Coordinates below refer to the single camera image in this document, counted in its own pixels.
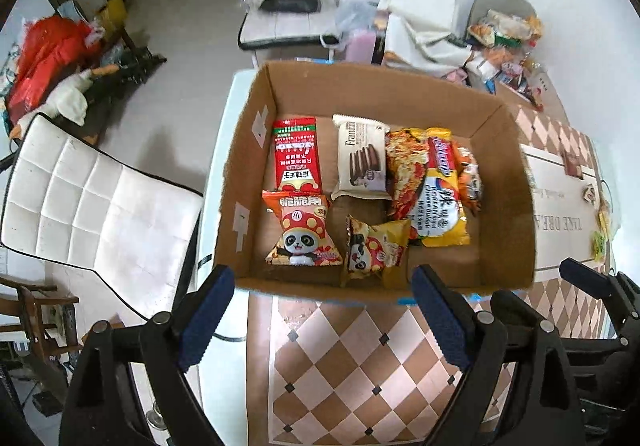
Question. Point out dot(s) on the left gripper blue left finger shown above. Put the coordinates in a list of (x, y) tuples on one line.
[(199, 314)]

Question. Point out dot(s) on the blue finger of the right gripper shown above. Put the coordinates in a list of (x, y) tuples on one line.
[(584, 278)]

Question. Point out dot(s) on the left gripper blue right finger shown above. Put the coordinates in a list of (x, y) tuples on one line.
[(447, 313)]

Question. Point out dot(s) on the yellow panda snack packet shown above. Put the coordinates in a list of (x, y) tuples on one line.
[(374, 251)]

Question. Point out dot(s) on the grey chair with snacks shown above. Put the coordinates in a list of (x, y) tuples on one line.
[(500, 8)]

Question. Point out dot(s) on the green candy packet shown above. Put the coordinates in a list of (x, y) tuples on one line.
[(598, 246)]

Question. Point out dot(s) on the yellow snack packet on mat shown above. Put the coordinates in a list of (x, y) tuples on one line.
[(604, 219)]

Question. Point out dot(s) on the small white wrapped candy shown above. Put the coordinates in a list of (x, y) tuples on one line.
[(589, 194)]

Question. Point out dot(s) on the yellow cheese noodle packet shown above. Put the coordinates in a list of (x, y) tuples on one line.
[(437, 218)]

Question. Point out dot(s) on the orange panda snack packet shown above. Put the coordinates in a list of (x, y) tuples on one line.
[(304, 239)]

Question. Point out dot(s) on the wooden chair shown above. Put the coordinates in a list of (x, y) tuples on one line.
[(27, 306)]

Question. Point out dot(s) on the orange noodle packet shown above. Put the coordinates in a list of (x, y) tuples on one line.
[(409, 152)]

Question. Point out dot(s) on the brown cardboard box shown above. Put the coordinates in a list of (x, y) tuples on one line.
[(502, 250)]

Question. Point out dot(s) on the white chocolate wafer packet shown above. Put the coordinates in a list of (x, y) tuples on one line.
[(361, 158)]

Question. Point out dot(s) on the near white padded chair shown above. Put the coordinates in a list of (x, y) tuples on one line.
[(71, 204)]

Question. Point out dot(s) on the red snack packet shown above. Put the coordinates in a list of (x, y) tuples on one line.
[(296, 155)]

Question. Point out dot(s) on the pile of snack packets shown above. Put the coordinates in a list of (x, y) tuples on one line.
[(502, 46)]

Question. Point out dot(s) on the white goose plush toy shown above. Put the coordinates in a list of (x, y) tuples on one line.
[(66, 100)]

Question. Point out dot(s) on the pink box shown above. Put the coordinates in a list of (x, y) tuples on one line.
[(360, 46)]

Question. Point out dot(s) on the white cloth pile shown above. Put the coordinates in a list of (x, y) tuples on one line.
[(420, 36)]

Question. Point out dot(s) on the red plastic bag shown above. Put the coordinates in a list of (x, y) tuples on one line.
[(51, 45)]

